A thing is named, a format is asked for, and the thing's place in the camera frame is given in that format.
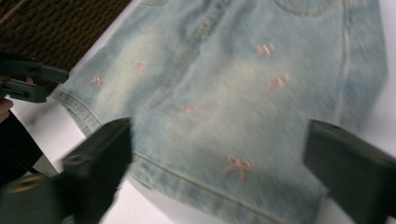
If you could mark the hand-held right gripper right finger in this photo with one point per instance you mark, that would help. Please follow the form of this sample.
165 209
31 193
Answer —
351 168

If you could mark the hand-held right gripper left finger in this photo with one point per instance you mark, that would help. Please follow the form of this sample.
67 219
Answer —
99 161

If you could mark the light blue denim pants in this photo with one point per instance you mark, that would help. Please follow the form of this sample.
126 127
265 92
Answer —
218 93

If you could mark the brown wicker basket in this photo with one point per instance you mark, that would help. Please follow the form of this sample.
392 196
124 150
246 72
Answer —
46 28

